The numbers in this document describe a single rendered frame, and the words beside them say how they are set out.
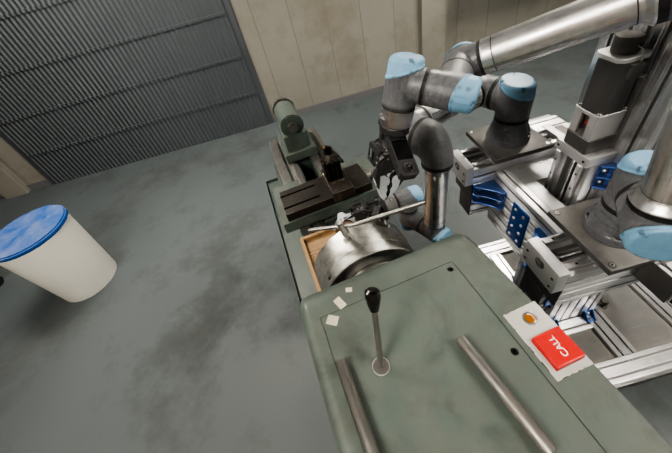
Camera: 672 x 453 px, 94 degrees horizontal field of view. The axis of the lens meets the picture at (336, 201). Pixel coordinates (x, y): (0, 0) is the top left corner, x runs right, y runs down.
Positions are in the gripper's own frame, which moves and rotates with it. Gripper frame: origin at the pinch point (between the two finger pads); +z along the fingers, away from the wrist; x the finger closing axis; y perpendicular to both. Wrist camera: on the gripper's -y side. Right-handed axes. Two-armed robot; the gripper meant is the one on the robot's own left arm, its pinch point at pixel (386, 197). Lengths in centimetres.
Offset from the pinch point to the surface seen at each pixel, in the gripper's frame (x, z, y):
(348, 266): 12.6, 15.6, -7.5
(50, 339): 195, 190, 123
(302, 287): 15, 87, 40
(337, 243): 12.7, 15.4, 1.4
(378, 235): 1.5, 12.1, -1.9
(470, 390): 3.4, 9.9, -45.0
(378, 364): 16.6, 12.5, -34.8
